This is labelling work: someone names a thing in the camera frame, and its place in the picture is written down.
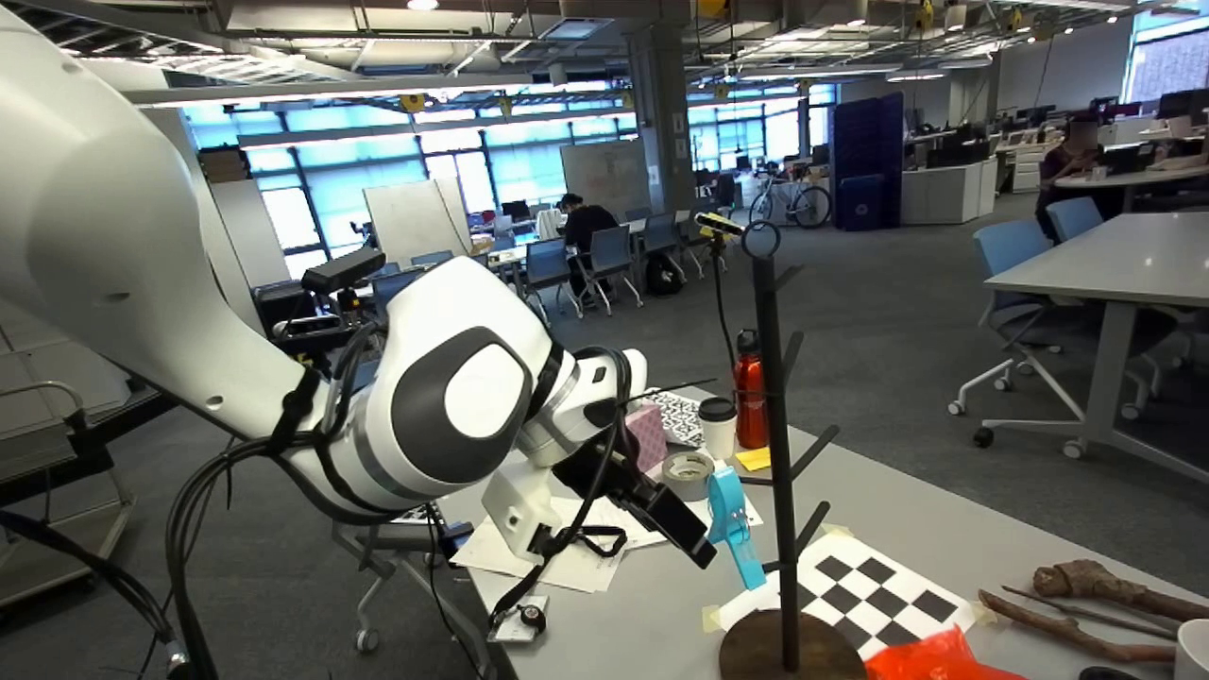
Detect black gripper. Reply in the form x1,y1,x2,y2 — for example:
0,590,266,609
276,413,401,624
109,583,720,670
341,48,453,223
552,435,720,571

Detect pink tissue box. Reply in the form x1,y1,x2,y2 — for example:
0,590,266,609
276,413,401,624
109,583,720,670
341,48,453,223
622,403,667,474

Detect white paper sheet stack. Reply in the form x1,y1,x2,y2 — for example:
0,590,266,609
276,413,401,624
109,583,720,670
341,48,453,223
449,487,766,598

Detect black white marker tag sheet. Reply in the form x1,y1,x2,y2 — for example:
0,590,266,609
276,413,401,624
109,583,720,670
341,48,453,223
654,389,708,449

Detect orange plastic bag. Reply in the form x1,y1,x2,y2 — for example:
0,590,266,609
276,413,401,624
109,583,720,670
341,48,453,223
866,626,1022,680

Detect seated person black top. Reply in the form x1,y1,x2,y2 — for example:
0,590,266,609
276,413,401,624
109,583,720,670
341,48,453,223
557,189,618,259

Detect red bottle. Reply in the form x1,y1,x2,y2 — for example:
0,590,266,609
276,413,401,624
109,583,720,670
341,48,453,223
731,328,773,452

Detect grey office table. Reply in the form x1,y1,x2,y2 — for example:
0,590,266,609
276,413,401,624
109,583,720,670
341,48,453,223
983,204,1209,487

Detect blue plastic spring clip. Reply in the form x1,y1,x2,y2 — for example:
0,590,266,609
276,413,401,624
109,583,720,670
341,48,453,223
700,461,769,593

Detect blue office chair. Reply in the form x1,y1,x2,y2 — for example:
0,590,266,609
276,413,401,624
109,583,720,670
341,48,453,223
948,218,1086,452

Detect black white checkerboard sheet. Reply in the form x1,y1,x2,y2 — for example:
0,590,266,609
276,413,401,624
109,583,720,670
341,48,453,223
701,525,979,663

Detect seated person dark clothes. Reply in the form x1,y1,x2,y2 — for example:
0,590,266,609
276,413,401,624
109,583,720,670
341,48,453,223
1031,111,1109,231

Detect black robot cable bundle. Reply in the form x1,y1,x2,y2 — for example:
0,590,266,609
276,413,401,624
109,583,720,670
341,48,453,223
163,356,390,680

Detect dark blue cabinet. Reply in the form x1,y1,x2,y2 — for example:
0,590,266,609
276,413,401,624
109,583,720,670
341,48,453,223
828,89,907,235

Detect white cup black lid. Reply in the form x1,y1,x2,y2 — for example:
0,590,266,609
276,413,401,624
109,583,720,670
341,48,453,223
695,391,740,463

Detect small white card black fob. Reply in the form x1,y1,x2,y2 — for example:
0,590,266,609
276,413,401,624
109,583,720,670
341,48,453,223
488,598,552,648

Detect grey duct tape roll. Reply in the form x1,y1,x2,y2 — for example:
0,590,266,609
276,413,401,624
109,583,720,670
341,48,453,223
659,449,716,501

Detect black gooseneck camera stand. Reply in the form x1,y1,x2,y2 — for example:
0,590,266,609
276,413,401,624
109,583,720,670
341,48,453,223
695,209,746,380

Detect dark wooden stand round base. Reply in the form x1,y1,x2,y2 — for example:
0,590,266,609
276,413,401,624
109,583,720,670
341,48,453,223
716,218,873,680

